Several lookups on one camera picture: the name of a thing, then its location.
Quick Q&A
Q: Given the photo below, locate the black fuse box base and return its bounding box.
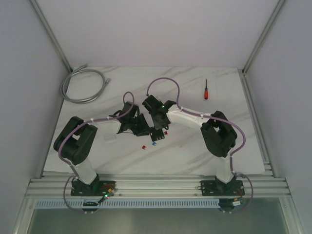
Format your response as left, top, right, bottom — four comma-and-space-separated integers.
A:
149, 127, 165, 142

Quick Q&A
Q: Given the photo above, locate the clear fuse box cover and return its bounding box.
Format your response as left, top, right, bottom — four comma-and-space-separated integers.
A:
103, 134, 117, 143

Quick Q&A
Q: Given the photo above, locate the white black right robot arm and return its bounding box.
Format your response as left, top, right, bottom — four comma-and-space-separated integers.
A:
142, 95, 237, 195

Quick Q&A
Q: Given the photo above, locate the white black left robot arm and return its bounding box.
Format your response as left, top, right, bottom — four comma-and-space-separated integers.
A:
53, 101, 150, 196

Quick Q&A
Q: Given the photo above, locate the red black screwdriver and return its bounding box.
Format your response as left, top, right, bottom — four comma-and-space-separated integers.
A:
204, 79, 209, 100

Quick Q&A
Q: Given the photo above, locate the grey coiled cable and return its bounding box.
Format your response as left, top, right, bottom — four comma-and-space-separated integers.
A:
60, 63, 112, 104

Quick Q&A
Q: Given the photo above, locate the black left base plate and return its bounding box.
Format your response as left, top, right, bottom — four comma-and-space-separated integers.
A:
71, 180, 116, 196

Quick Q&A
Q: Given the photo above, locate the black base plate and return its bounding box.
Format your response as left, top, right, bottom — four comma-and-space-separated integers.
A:
71, 180, 116, 196
199, 180, 245, 196

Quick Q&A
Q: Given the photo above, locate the aluminium frame post right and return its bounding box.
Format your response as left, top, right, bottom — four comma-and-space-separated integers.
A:
242, 0, 286, 73

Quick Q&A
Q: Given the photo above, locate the aluminium frame post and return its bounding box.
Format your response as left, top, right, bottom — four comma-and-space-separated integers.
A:
29, 0, 72, 72
242, 0, 286, 73

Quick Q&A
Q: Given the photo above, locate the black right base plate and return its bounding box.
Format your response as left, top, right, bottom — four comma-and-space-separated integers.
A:
199, 180, 245, 196

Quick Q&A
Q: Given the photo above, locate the aluminium front mounting rail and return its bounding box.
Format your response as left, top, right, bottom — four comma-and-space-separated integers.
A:
25, 173, 291, 198

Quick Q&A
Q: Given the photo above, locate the aluminium frame rail right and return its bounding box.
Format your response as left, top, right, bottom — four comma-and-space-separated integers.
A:
238, 69, 276, 177

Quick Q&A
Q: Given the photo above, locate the white slotted cable duct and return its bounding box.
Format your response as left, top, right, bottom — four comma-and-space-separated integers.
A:
35, 198, 220, 209

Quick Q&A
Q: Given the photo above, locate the aluminium frame post left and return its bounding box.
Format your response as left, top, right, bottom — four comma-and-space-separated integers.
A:
29, 0, 72, 72

